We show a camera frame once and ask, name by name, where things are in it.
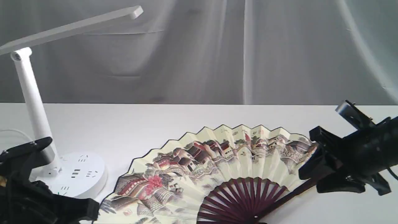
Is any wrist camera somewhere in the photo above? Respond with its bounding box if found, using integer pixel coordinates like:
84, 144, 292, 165
0, 137, 53, 184
335, 100, 375, 130

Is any white desk lamp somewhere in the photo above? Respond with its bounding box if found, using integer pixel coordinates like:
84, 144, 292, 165
1, 5, 143, 199

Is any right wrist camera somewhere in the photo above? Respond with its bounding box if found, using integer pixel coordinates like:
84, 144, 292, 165
335, 100, 375, 130

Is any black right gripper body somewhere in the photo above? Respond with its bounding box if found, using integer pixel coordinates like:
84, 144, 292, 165
309, 120, 392, 196

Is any painted paper folding fan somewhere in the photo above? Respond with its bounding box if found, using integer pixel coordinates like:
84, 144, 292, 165
93, 125, 318, 224

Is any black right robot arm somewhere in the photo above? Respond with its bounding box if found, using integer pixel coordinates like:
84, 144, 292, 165
298, 117, 398, 196

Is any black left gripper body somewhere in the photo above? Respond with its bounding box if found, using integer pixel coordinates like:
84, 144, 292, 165
1, 181, 62, 224

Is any white plug and cable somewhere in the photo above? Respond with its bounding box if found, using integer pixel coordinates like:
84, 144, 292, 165
0, 128, 34, 142

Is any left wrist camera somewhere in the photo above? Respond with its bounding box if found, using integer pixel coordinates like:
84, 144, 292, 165
0, 137, 53, 184

